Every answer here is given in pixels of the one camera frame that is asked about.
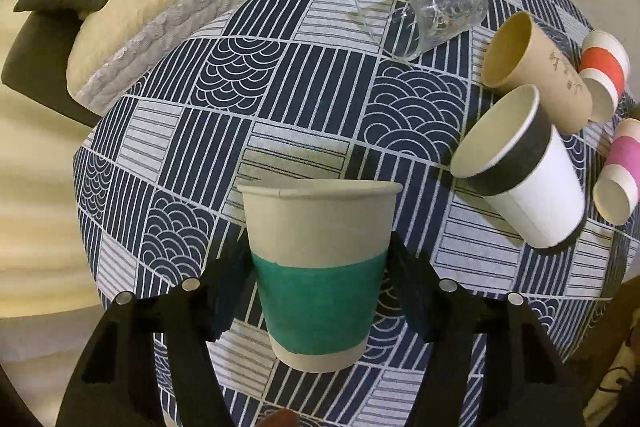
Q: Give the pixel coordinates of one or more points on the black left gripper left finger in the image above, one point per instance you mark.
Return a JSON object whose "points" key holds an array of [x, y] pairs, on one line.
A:
{"points": [[114, 382]]}

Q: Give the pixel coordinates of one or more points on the green banded paper cup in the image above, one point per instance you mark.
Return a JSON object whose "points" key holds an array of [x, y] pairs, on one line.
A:
{"points": [[319, 249]]}

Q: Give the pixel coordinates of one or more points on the pink banded paper cup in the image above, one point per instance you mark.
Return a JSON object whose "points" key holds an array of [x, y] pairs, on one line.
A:
{"points": [[616, 192]]}

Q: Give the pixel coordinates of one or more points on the black banded white paper cup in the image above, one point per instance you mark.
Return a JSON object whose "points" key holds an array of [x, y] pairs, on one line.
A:
{"points": [[515, 158]]}

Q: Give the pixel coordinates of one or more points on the brown kraft paper cup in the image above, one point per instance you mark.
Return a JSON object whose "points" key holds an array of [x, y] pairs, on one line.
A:
{"points": [[521, 53]]}

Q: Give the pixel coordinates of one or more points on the red banded paper cup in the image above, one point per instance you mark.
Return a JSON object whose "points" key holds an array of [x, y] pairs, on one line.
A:
{"points": [[604, 67]]}

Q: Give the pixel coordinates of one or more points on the clear plastic cup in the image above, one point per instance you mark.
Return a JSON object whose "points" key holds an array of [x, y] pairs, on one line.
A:
{"points": [[406, 29]]}

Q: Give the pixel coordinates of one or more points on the beige curtain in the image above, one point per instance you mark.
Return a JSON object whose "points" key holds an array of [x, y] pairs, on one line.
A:
{"points": [[48, 295]]}

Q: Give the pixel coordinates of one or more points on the navy patterned tablecloth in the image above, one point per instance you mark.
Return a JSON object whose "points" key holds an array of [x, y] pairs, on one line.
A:
{"points": [[297, 88]]}

